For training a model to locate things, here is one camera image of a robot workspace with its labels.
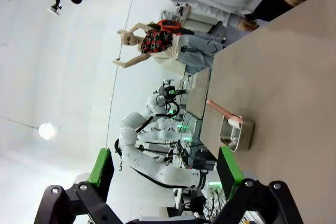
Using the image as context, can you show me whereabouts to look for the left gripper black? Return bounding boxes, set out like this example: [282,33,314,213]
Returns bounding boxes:
[164,85,182,99]

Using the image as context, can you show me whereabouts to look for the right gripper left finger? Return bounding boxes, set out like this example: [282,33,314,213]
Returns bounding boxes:
[34,148,124,224]

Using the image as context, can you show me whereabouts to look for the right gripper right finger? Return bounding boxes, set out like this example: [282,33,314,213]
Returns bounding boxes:
[209,146,304,224]

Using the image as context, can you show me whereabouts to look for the person right grey sleeved forearm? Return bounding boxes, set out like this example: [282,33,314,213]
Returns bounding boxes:
[183,0,243,28]

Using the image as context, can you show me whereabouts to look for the person right hand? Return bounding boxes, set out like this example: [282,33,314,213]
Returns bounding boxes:
[237,18,260,31]

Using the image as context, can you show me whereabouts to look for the small brown side table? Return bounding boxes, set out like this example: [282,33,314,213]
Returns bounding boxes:
[187,68,213,119]

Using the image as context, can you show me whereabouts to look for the small steel rectangular container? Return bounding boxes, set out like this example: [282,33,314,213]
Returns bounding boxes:
[219,115,256,153]

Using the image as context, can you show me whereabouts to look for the mannequin in floral shirt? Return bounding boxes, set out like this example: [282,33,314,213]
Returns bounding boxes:
[112,20,227,74]

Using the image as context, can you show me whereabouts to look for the round ceiling lamp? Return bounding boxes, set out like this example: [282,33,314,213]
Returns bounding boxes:
[38,122,56,141]

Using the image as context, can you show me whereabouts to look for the white desk with shelves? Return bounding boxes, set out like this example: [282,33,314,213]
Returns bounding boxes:
[159,2,219,26]

